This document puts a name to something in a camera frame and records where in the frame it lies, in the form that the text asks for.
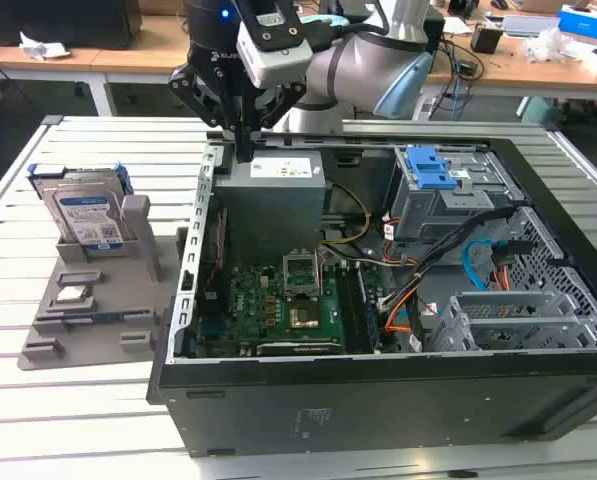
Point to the large black box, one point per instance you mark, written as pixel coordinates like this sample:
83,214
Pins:
53,22

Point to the white plastic bag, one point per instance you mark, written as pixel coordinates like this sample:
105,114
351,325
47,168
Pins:
548,45

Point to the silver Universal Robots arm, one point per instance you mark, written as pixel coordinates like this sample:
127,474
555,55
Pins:
358,65

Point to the crumpled white paper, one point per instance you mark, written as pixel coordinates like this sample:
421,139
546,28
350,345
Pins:
43,47

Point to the hard disk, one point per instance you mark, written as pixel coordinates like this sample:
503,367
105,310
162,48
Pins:
85,215

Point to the black speaker box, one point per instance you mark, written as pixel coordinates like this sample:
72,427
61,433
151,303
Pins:
435,30

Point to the black PC case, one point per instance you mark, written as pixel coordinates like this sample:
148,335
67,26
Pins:
378,415

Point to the CPU socket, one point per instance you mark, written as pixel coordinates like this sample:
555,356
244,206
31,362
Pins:
305,319

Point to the blue cardboard box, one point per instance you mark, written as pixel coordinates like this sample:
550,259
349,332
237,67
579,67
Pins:
585,22

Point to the pale green bin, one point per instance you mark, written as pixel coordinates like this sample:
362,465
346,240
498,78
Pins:
540,110

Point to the grey metal drive cage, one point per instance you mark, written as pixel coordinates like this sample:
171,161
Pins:
428,215

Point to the wooden desk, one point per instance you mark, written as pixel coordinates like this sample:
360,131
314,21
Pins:
153,55

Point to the installed RAM stick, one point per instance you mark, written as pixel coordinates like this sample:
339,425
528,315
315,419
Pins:
368,310

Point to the grey parts rack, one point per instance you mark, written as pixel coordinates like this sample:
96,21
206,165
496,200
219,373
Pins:
108,295

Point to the grey flat device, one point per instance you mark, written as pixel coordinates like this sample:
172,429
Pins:
528,26

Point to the small black box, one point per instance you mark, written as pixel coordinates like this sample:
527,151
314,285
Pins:
485,40

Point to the silver CPU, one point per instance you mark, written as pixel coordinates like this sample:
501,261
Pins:
73,294

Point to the green motherboard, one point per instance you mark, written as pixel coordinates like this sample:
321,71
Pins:
248,300

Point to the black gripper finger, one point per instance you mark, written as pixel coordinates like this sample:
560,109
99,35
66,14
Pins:
283,102
203,97

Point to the blue plastic drive latch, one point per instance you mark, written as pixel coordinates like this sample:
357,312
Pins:
428,167

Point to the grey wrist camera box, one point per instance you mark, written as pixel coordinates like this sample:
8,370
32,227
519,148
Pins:
278,65

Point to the grey power supply unit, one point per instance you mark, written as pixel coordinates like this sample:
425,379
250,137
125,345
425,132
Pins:
268,210

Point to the dark blue RAM stick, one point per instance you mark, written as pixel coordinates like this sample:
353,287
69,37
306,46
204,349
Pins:
108,316

